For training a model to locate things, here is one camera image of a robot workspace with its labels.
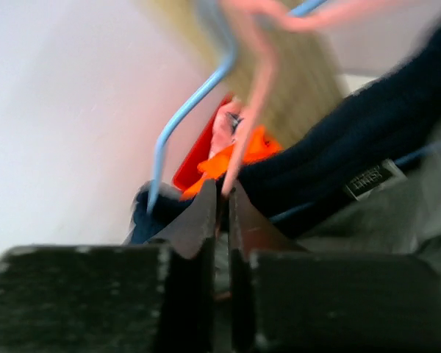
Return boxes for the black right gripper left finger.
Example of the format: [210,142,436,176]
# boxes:
[153,181,217,352]

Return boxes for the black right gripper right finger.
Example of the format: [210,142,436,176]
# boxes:
[229,183,301,352]

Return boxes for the navy blue shorts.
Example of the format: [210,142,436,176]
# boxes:
[126,18,441,246]

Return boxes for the orange shorts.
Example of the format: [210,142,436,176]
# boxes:
[179,125,284,202]

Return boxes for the pink patterned shorts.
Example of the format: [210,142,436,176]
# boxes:
[209,96,243,158]

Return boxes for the grey shorts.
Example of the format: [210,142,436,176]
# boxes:
[297,110,441,280]

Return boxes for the blue wire hanger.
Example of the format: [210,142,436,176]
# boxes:
[146,0,441,225]

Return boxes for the pink wire hanger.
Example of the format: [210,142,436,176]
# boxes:
[221,1,403,197]

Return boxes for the red plastic bin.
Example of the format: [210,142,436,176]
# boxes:
[172,93,233,191]

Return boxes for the wooden clothes rack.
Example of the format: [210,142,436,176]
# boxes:
[146,1,343,148]

